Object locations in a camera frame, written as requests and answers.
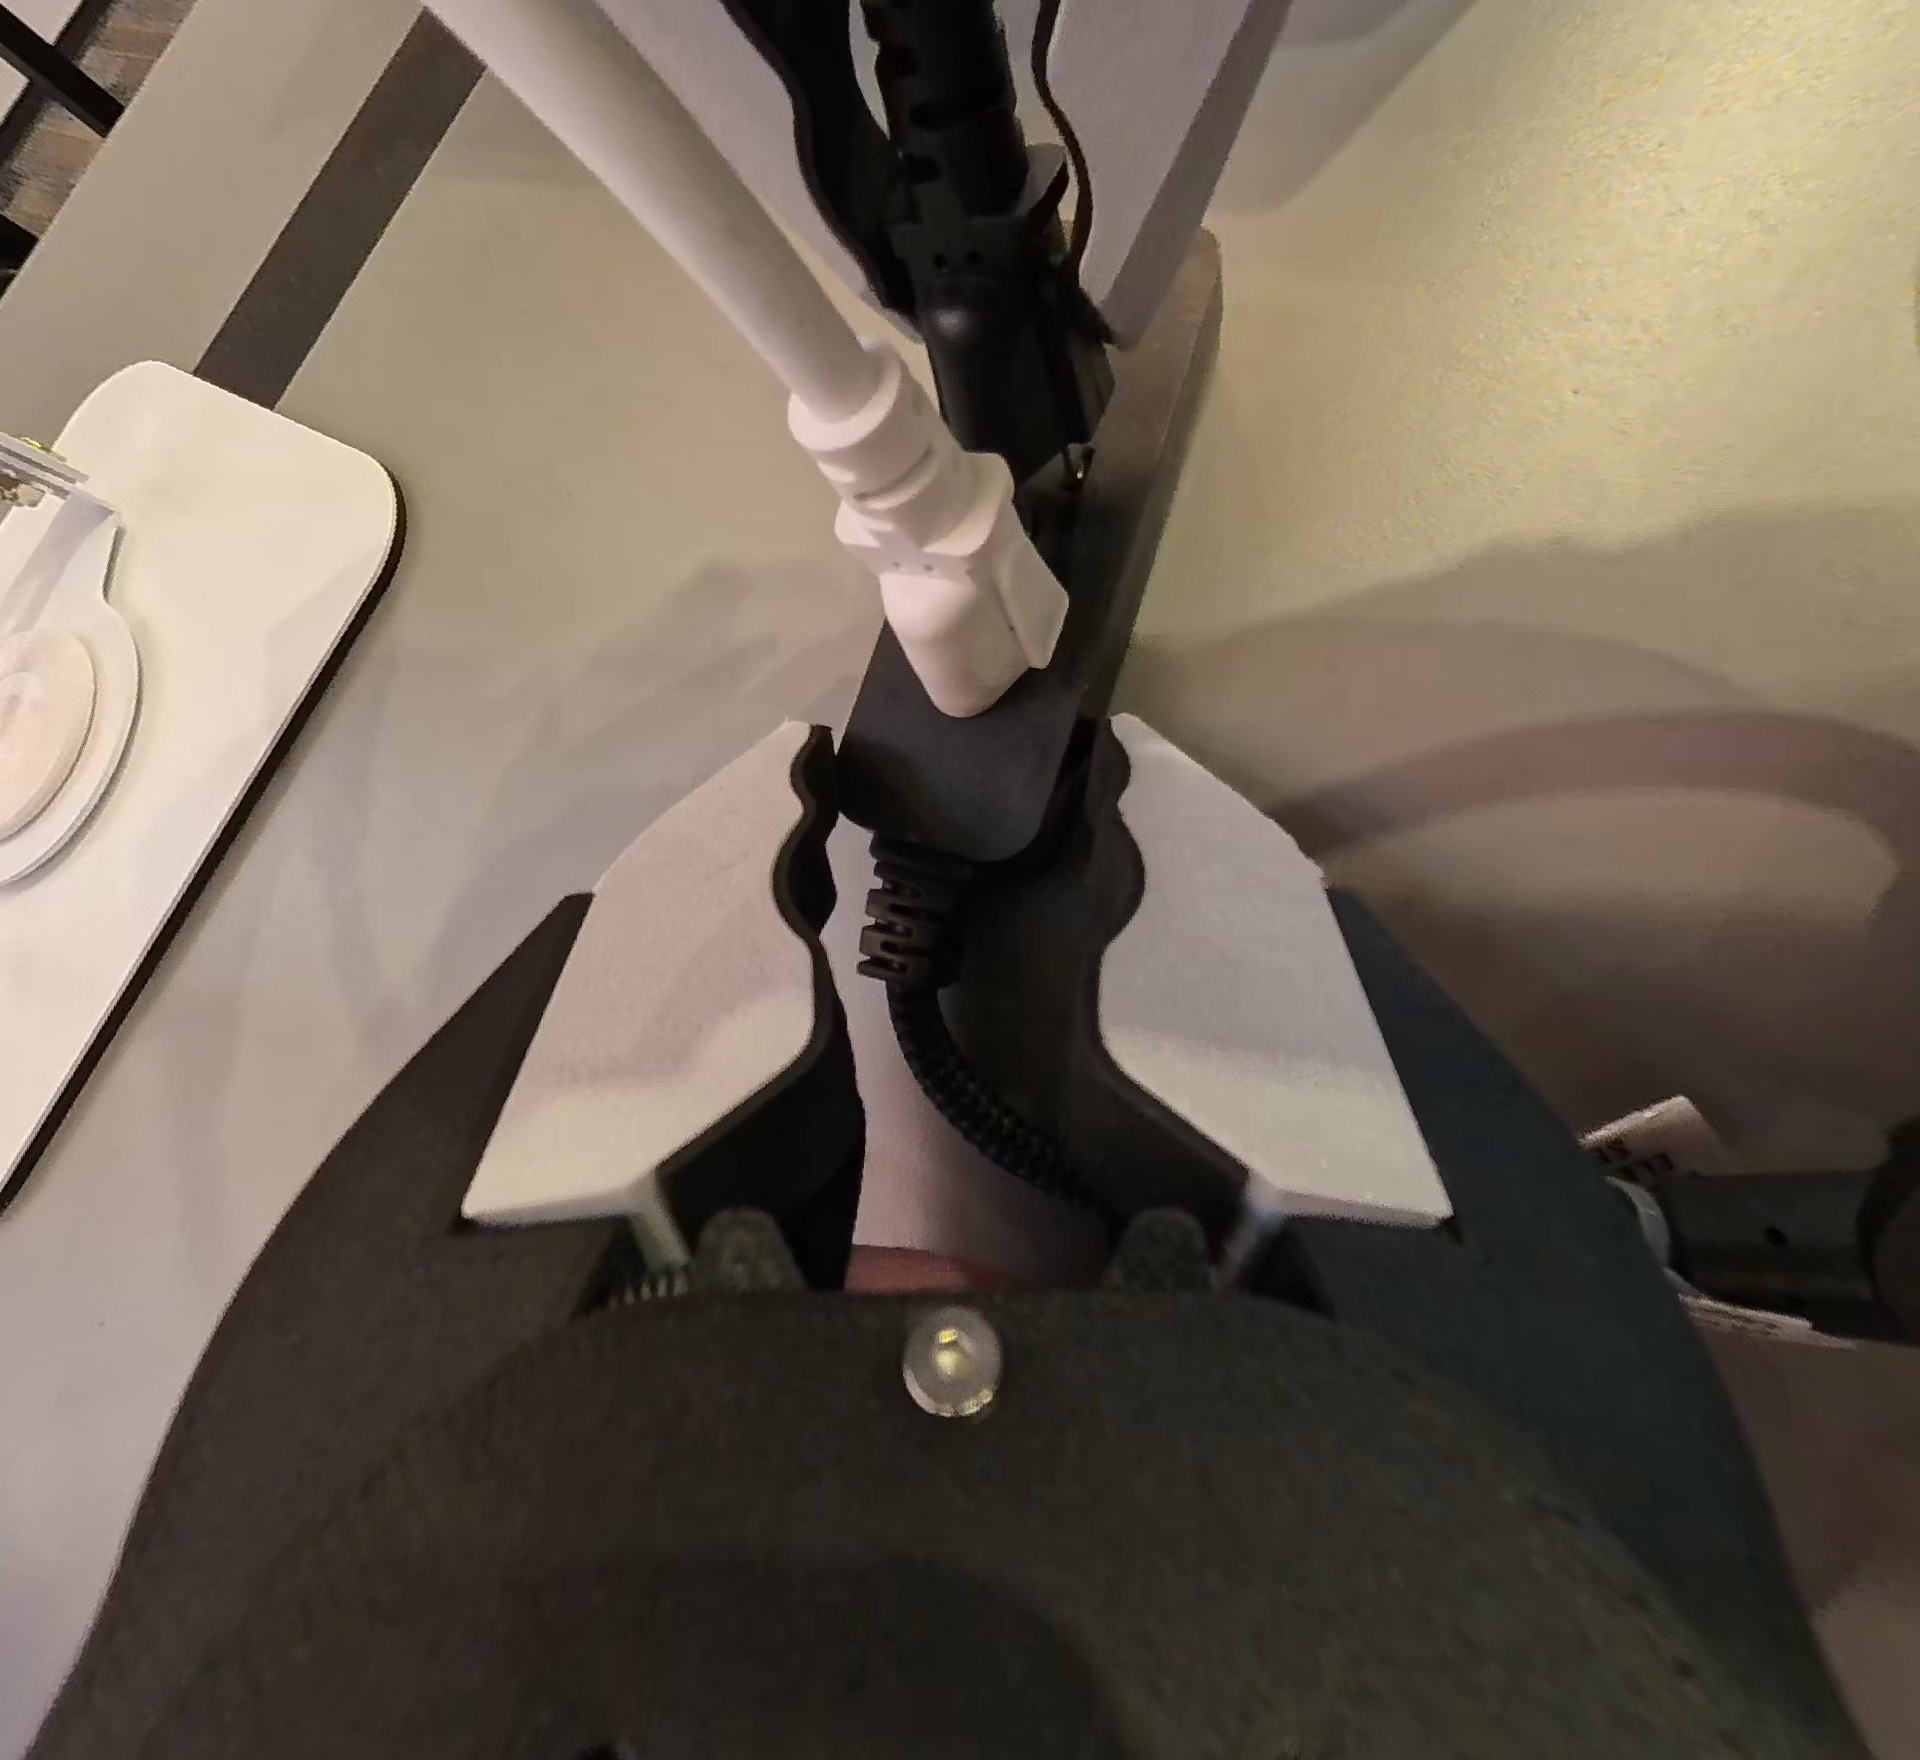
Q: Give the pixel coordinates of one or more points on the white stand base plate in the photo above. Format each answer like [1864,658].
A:
[225,560]

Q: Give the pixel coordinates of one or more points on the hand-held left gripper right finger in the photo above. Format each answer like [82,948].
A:
[1261,1040]

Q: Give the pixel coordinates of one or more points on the black power strip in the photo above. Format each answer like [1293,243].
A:
[961,770]

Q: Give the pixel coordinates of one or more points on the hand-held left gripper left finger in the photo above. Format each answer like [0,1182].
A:
[677,1040]

